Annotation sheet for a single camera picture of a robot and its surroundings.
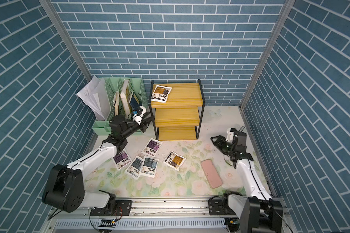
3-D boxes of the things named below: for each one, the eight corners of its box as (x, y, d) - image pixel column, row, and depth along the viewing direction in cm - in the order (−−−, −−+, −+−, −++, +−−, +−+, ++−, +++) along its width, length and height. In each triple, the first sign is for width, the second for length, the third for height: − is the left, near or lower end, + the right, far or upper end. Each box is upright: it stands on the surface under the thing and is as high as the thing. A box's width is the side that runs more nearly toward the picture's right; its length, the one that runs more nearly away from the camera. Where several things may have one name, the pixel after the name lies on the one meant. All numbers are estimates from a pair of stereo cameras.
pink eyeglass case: (211, 190, 82) (212, 188, 80) (199, 162, 92) (200, 160, 90) (222, 186, 83) (223, 184, 81) (209, 158, 94) (210, 157, 92)
